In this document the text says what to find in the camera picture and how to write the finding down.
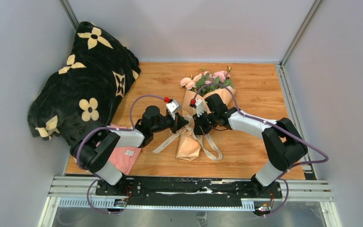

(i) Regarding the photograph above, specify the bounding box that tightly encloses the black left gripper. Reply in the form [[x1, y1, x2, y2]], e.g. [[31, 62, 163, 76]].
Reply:
[[151, 113, 189, 134]]

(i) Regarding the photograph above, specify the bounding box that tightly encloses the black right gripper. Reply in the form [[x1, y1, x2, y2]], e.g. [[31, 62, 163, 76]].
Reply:
[[193, 109, 218, 136]]

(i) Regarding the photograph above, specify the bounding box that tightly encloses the beige ribbon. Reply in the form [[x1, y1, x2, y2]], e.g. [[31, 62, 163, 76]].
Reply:
[[152, 115, 223, 161]]

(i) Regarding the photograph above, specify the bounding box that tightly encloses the green and tan wrapping paper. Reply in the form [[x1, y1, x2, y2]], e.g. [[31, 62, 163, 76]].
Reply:
[[175, 86, 237, 162]]

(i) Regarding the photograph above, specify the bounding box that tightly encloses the pink fake rose stem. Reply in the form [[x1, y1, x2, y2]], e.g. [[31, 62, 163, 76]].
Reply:
[[202, 66, 234, 88], [192, 66, 212, 92], [179, 77, 197, 91]]

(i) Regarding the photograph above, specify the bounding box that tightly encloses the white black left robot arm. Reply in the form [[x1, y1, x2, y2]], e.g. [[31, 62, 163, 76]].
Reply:
[[69, 103, 189, 195]]

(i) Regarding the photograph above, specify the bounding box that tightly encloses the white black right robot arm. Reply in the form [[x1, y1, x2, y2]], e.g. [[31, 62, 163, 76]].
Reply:
[[190, 94, 308, 198]]

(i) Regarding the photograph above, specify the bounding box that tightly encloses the black blanket with cream flowers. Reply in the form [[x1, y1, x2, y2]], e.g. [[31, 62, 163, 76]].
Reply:
[[27, 21, 141, 145]]

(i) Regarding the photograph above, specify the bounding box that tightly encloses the pink folded cloth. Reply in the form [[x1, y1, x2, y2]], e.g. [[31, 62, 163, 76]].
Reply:
[[97, 123, 142, 175]]

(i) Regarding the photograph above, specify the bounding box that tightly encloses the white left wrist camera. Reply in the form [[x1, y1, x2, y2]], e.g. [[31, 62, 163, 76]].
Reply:
[[164, 97, 182, 119]]

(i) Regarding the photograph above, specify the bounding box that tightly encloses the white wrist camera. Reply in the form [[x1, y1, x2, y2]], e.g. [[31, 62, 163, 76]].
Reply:
[[164, 97, 182, 119], [190, 99, 207, 117]]

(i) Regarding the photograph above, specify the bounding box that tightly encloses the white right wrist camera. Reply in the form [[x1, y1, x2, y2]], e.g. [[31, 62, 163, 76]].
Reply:
[[190, 99, 207, 117]]

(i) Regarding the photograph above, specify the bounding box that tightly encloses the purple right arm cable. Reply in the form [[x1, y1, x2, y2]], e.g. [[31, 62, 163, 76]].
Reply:
[[190, 82, 329, 217]]

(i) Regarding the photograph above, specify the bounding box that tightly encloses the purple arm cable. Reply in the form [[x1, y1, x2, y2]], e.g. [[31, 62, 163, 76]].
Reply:
[[190, 82, 329, 217], [76, 94, 173, 215]]

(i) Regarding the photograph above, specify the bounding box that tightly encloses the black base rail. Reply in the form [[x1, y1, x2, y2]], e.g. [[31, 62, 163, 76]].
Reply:
[[50, 175, 332, 211]]

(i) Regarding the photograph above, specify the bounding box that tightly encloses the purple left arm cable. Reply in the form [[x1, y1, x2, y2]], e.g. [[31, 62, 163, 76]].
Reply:
[[76, 94, 173, 215]]

